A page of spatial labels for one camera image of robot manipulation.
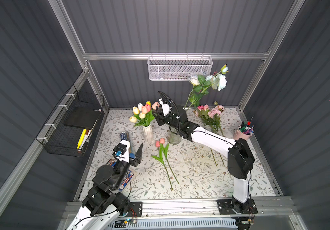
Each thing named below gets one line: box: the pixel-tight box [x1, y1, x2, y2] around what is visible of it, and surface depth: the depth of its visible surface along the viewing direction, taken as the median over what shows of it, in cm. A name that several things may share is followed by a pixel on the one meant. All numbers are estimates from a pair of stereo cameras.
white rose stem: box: [184, 74, 211, 110], surface depth 76 cm
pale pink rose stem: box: [201, 104, 210, 129], surface depth 112 cm
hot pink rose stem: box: [197, 105, 206, 129], surface depth 111 cm
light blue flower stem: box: [187, 64, 229, 110], surface depth 72 cm
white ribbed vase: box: [142, 123, 154, 143], surface depth 92 cm
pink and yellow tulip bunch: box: [129, 100, 160, 127], surface depth 80 cm
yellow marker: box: [76, 128, 87, 150], surface depth 72 cm
